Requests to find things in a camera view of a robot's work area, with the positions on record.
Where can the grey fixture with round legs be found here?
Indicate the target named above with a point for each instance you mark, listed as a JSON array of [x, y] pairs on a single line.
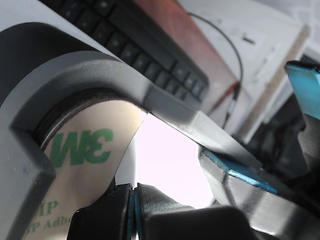
[[75, 72]]

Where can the black keyboard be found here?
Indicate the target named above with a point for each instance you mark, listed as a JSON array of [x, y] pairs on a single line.
[[130, 50]]

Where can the holder gripper black body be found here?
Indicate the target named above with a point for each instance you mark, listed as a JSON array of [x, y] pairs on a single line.
[[280, 140]]

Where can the holder gripper blue-padded finger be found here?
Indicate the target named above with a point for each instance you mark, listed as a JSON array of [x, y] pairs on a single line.
[[310, 85], [250, 200]]

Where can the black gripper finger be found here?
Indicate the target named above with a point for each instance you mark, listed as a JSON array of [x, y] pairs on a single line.
[[175, 222], [105, 220]]

